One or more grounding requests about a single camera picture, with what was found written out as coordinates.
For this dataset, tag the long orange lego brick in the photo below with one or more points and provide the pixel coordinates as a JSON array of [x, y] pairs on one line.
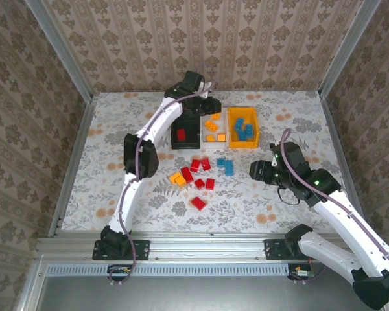
[[211, 125]]

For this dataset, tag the small blue lego brick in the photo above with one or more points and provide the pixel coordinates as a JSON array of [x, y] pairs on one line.
[[220, 162]]

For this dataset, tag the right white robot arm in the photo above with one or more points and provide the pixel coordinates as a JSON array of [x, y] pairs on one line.
[[343, 220]]

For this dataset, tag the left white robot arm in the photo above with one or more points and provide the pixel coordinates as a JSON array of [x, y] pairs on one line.
[[162, 120]]

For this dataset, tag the orange plastic bin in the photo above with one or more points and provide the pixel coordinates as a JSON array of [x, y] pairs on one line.
[[243, 144]]

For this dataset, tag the white plastic bin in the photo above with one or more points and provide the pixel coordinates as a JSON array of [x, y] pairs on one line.
[[215, 144]]

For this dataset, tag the black plastic bin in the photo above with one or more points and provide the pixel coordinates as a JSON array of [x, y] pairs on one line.
[[189, 142]]

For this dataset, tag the floral patterned table cover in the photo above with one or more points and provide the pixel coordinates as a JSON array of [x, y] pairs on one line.
[[246, 220]]

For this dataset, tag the small green circuit board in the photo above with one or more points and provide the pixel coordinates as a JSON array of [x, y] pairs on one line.
[[303, 273], [120, 270]]

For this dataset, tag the grey metal tray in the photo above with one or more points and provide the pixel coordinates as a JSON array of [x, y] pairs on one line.
[[197, 294]]

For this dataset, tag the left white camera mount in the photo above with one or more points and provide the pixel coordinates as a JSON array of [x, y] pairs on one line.
[[207, 89]]

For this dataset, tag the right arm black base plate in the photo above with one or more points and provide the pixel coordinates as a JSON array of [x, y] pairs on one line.
[[274, 249]]

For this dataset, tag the aluminium mounting rail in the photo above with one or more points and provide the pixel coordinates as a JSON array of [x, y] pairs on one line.
[[207, 246]]

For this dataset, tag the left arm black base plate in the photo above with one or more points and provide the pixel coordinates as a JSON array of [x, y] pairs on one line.
[[139, 249]]

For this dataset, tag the aluminium frame post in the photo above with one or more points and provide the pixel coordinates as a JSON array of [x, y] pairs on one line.
[[347, 48], [60, 48]]

